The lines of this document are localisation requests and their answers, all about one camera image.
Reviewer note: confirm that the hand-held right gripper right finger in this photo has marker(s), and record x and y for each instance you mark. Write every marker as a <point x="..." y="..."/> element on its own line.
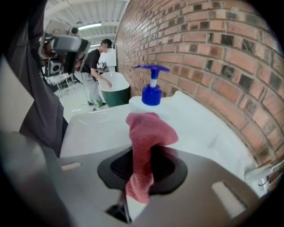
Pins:
<point x="199" y="199"/>

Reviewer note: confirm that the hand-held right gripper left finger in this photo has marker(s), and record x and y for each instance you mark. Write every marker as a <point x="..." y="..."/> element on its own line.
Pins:
<point x="84" y="190"/>

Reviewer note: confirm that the red cloth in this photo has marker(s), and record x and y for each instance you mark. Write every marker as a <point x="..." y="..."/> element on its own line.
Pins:
<point x="144" y="137"/>

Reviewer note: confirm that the white soap dispenser blue pump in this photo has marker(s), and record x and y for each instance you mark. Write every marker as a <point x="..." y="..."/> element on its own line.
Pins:
<point x="151" y="95"/>

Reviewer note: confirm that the chrome faucet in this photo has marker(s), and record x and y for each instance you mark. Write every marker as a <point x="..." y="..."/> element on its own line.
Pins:
<point x="258" y="175"/>

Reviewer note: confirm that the person's dark shirt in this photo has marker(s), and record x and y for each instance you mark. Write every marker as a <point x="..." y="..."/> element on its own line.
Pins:
<point x="42" y="106"/>

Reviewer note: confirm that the green bathtub white inside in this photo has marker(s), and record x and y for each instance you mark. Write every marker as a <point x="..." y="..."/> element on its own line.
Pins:
<point x="117" y="95"/>

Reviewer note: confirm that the white table with metal legs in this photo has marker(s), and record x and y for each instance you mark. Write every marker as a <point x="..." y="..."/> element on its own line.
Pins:
<point x="63" y="81"/>

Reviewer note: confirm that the grey box with round opening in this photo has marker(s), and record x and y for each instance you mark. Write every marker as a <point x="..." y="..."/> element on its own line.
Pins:
<point x="54" y="67"/>

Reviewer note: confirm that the white board panel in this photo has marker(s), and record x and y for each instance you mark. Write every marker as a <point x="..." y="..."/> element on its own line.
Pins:
<point x="109" y="58"/>

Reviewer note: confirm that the long ceiling light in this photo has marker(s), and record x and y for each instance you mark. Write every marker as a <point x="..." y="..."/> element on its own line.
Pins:
<point x="89" y="26"/>

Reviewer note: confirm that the grey head-worn camera rig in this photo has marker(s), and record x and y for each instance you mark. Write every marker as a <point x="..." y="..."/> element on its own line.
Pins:
<point x="64" y="42"/>

